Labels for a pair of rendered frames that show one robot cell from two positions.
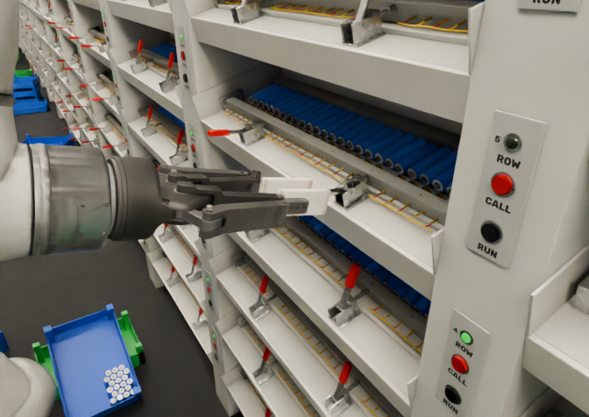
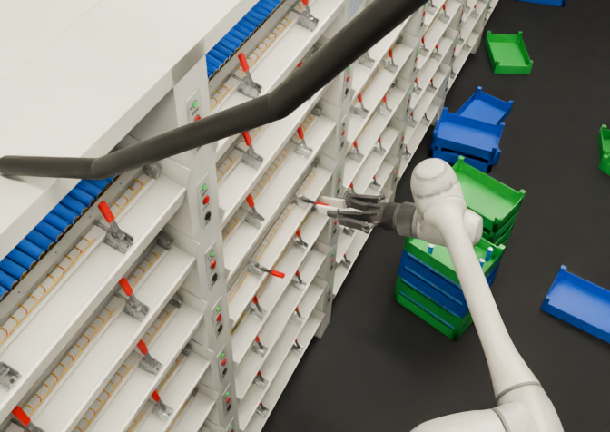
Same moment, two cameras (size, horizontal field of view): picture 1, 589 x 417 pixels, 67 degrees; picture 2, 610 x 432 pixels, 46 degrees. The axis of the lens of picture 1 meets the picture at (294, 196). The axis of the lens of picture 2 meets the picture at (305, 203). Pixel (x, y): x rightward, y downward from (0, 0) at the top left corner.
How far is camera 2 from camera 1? 2.03 m
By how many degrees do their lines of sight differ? 90
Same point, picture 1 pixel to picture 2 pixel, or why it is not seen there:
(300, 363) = (285, 311)
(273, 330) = (270, 336)
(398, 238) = (319, 183)
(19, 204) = not seen: hidden behind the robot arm
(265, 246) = (267, 304)
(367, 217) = (311, 195)
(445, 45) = (312, 128)
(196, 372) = not seen: outside the picture
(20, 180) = not seen: hidden behind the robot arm
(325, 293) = (290, 259)
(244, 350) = (247, 407)
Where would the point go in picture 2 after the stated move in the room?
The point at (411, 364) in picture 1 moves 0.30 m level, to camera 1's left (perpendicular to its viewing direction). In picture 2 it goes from (313, 218) to (368, 285)
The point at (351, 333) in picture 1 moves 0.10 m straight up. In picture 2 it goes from (308, 242) to (309, 220)
